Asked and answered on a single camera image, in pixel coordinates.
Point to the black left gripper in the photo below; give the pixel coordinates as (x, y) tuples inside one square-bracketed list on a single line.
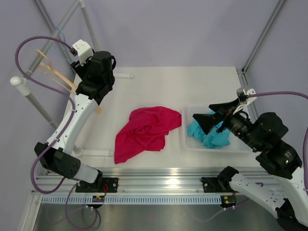
[(79, 69)]

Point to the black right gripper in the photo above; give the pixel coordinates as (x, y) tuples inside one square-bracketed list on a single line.
[(230, 109)]

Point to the teal t shirt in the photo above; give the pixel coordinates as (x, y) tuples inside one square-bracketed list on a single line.
[(213, 140)]

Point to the beige plastic hanger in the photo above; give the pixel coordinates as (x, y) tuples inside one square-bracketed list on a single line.
[(54, 74)]

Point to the blue wire hanger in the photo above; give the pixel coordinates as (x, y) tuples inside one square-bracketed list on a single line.
[(62, 49)]

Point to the red t shirt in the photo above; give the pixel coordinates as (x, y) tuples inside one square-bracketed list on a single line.
[(145, 131)]

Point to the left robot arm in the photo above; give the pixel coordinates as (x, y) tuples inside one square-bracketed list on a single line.
[(97, 80)]

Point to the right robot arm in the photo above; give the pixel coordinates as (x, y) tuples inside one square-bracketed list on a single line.
[(276, 157)]

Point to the grey clothes rack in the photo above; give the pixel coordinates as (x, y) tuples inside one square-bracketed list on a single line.
[(21, 82)]

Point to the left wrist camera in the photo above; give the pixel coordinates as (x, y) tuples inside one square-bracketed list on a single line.
[(84, 51)]

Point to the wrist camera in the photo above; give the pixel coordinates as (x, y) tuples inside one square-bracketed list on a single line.
[(245, 97), (84, 51)]

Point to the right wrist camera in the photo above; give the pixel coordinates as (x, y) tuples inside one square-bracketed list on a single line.
[(245, 97)]

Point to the white slotted cable duct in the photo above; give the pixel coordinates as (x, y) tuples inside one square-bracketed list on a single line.
[(135, 199)]

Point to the aluminium rail base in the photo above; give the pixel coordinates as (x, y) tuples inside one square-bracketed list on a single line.
[(163, 181)]

